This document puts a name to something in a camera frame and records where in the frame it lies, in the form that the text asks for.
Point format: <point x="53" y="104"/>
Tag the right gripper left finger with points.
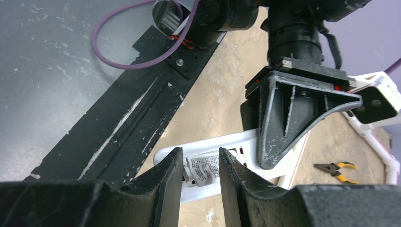
<point x="150" y="200"/>

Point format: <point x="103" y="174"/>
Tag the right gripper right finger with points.
<point x="251" y="201"/>

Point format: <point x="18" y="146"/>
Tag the white battery compartment cover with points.
<point x="201" y="170"/>

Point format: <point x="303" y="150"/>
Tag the white PVC pipe frame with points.
<point x="341" y="138"/>

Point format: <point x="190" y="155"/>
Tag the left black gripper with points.
<point x="287" y="100"/>

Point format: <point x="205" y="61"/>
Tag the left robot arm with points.
<point x="295" y="27"/>

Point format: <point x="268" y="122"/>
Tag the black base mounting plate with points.
<point x="114" y="137"/>

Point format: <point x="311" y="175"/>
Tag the white remote control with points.
<point x="243" y="147"/>

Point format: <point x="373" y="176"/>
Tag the yellow handled pliers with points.
<point x="334" y="170"/>

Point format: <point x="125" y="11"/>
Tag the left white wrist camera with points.
<point x="381" y="100"/>

